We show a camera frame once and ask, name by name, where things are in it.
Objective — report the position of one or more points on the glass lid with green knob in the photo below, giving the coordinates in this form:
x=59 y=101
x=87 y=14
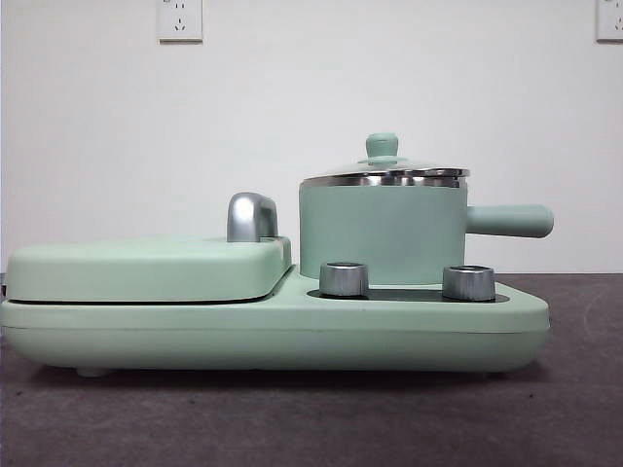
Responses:
x=382 y=145

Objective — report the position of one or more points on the silver control knob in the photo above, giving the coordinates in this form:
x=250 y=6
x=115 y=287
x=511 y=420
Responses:
x=468 y=283
x=343 y=279

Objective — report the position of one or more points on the mint green breakfast machine base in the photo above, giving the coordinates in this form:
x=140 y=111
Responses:
x=292 y=331

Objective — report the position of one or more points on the mint green griddle lid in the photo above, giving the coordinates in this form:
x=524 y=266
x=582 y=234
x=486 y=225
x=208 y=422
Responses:
x=146 y=267

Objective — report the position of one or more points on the white wall socket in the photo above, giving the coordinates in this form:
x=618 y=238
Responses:
x=611 y=19
x=179 y=22

